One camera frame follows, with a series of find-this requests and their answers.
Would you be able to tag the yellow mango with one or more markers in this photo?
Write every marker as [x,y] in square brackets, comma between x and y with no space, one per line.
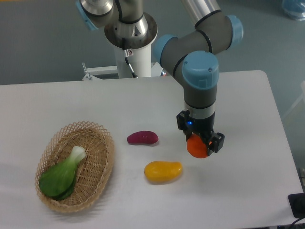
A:
[159,172]

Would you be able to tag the green bok choy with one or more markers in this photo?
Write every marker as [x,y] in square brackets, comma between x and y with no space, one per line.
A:
[59,180]

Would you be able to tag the blue object top right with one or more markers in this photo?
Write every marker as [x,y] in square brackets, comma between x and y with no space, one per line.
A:
[295,9]

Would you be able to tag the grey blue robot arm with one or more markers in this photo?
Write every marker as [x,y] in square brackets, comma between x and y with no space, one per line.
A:
[190,60]

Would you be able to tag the purple sweet potato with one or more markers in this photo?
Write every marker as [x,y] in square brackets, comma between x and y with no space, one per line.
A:
[143,137]

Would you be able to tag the orange fruit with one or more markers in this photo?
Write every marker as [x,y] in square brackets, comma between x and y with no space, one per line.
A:
[196,147]

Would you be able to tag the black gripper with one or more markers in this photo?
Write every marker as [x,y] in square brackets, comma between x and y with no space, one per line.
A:
[204,128]

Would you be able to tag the black device at table edge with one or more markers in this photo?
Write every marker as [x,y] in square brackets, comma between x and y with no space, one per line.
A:
[297,204]

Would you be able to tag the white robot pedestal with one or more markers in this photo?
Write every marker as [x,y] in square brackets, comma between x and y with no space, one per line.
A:
[132,44]

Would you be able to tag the woven wicker basket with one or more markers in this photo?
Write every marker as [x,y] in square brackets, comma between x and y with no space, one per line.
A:
[93,167]

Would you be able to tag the white metal base frame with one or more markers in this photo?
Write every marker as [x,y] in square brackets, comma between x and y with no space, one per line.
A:
[96,73]

